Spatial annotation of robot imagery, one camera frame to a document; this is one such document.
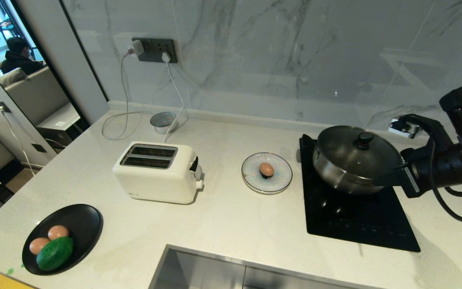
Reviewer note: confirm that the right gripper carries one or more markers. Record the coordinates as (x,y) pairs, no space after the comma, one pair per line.
(435,168)

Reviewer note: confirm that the brown egg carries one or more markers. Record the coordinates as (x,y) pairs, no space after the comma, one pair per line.
(58,231)
(37,245)
(266,169)

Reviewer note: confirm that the white toaster plug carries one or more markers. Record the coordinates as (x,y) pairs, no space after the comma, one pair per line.
(166,57)

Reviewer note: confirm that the glass pan lid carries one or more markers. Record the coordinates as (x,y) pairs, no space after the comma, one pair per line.
(347,150)

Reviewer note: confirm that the small grey bowl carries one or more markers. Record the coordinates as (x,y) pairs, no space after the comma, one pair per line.
(163,122)

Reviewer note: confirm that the person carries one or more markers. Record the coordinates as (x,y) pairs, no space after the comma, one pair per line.
(18,58)

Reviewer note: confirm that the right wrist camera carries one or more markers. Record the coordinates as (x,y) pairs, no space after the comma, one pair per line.
(405,127)

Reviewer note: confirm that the dark wall outlet panel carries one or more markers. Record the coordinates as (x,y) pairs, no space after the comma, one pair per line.
(150,50)

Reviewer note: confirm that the black oval plate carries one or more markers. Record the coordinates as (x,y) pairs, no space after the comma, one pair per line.
(82,224)

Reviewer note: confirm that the stainless steel pan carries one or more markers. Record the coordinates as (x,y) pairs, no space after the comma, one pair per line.
(343,180)

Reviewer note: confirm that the white charger plug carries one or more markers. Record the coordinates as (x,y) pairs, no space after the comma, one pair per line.
(137,47)

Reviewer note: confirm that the low side table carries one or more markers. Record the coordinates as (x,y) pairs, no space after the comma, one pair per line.
(60,122)

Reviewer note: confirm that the stainless steel sink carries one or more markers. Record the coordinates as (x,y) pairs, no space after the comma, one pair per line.
(215,273)

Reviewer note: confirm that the grey sofa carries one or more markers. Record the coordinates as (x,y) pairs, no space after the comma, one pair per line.
(38,94)

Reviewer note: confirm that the small wall socket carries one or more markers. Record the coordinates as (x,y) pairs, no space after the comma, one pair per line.
(1,106)

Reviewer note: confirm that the black induction cooktop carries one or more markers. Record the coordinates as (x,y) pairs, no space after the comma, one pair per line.
(355,220)

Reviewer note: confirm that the white two-slot toaster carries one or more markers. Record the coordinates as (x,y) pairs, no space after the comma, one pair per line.
(155,180)

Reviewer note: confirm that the striped round plate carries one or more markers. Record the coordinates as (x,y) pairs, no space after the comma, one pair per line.
(279,180)

